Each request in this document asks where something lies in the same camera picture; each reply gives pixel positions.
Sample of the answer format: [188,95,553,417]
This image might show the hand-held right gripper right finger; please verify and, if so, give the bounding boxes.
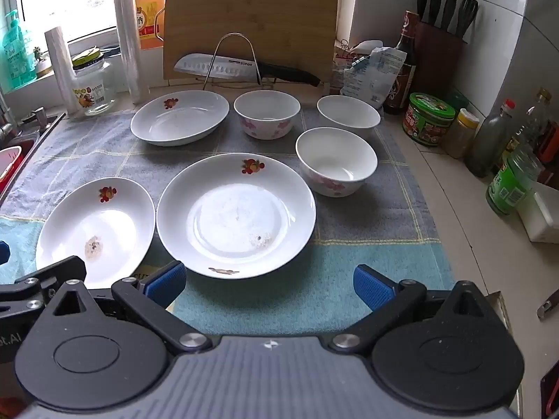
[328,265,486,355]

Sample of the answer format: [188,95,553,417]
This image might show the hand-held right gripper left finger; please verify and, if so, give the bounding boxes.
[52,260,212,356]

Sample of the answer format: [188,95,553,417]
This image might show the white oval fruit-print plate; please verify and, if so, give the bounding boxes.
[130,90,230,147]
[36,177,157,289]

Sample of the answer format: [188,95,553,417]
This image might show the white round fruit-print plate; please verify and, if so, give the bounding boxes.
[156,153,317,279]

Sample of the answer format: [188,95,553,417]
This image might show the white pink-floral bowl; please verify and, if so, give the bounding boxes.
[233,90,302,140]
[296,127,378,197]

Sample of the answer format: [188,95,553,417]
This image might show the plain white bowl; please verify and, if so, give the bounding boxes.
[317,95,382,140]

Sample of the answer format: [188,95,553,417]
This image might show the red and white strainer basin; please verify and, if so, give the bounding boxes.
[0,146,24,193]

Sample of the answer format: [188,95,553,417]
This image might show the grey checked towel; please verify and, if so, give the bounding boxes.
[0,107,437,245]

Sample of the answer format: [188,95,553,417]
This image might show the green plastic bottle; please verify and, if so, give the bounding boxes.
[486,140,544,215]

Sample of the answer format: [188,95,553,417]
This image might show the yellow-lid spice jar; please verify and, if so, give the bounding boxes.
[444,108,480,159]

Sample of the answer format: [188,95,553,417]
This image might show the green round tin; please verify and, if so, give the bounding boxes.
[402,93,457,147]

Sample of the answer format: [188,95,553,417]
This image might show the metal tool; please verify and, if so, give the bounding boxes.
[537,290,559,317]

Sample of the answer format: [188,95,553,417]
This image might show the glass jar yellow-green lid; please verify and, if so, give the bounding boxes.
[70,47,116,118]

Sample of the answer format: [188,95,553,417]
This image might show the dark glass bottle red cap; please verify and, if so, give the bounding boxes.
[465,100,516,177]

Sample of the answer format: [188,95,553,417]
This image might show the white box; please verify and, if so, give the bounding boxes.
[517,181,559,244]

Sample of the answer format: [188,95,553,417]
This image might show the small plastic wrap roll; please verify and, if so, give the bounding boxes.
[44,26,84,118]

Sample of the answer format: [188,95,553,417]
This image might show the small potted plant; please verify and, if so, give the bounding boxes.
[32,46,55,77]

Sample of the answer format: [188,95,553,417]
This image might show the teal soap bottle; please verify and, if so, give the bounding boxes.
[0,9,38,92]

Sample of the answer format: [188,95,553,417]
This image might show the green-lid jar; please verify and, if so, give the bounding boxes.
[445,89,470,112]

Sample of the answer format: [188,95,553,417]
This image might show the white blue-print bag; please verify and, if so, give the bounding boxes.
[341,47,407,108]

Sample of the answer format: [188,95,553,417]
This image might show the dark soy sauce bottle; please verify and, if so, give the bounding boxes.
[383,11,421,115]

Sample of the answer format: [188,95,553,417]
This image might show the dark wooden knife block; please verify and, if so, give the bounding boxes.
[411,20,468,101]

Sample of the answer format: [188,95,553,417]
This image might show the large plastic wrap roll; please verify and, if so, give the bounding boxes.
[112,0,151,104]

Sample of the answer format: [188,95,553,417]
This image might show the clear bottle gold cap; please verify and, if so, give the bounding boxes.
[520,88,553,149]

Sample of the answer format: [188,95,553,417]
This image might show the white clipped bag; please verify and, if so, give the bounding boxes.
[334,40,385,59]

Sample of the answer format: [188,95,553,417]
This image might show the orange cooking oil bottle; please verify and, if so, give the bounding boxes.
[124,0,169,51]

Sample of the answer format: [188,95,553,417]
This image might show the bamboo cutting board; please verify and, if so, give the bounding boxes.
[162,0,340,86]

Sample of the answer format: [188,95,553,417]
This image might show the black-handled kitchen knife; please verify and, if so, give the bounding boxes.
[174,53,321,88]

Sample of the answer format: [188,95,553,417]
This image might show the metal wire rack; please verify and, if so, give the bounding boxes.
[194,32,280,90]

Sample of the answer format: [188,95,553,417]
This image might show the black-handled scissors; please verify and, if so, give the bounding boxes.
[456,0,479,38]

